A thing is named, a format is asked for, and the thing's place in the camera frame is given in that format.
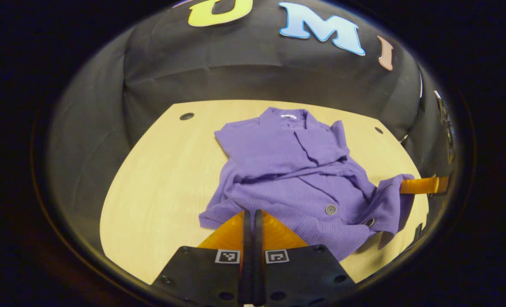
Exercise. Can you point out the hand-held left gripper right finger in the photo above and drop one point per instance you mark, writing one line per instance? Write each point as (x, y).
(258, 264)

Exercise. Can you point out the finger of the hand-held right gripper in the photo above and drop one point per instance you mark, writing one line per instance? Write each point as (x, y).
(419, 186)

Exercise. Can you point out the purple knit cardigan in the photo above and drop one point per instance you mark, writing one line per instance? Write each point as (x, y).
(278, 170)

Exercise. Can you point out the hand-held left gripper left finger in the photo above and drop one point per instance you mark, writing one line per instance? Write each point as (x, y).
(246, 264)

